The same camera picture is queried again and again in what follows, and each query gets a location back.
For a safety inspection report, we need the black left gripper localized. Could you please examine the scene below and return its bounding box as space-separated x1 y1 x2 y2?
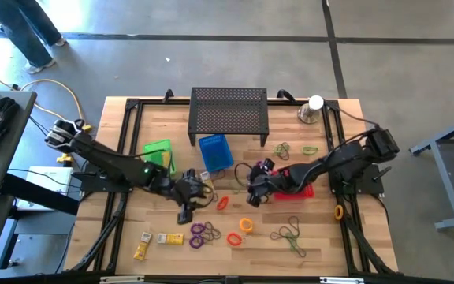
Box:
170 169 209 226

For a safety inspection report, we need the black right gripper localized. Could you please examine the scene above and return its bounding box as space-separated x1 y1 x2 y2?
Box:
247 157 287 208

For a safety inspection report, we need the dark rubber band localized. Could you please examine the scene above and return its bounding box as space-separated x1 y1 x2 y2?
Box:
274 141 291 162
207 220 223 241
270 215 301 242
201 221 216 242
233 161 252 189

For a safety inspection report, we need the red plastic basket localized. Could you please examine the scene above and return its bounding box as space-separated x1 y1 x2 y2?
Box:
272 167 316 203

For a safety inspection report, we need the yellow crayon box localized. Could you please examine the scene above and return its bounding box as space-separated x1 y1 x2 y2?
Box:
156 232 185 246

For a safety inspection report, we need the blue plastic basket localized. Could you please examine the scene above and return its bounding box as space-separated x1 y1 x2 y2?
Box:
198 133 236 174

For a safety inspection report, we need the green plastic basket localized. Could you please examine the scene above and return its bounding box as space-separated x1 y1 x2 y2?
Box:
143 138 177 178

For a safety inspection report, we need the black mesh metal shelf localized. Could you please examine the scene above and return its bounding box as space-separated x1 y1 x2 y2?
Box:
187 87 270 148

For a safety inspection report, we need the white box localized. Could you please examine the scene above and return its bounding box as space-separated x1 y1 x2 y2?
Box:
16 166 74 211

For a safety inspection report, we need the grey metal bench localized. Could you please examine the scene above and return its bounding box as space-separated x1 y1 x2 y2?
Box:
408 109 454 232

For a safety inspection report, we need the person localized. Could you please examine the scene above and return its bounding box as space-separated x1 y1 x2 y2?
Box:
0 0 69 75

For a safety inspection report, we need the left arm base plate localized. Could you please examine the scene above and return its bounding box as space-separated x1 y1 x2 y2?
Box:
72 170 134 194

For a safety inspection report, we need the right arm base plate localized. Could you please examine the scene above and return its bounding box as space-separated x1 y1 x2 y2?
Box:
330 163 385 197

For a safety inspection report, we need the silver metal bracket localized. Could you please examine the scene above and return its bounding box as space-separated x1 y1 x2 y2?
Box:
99 275 145 284
319 277 365 284

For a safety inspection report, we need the yellow cable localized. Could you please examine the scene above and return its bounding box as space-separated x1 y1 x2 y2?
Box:
0 66 94 133

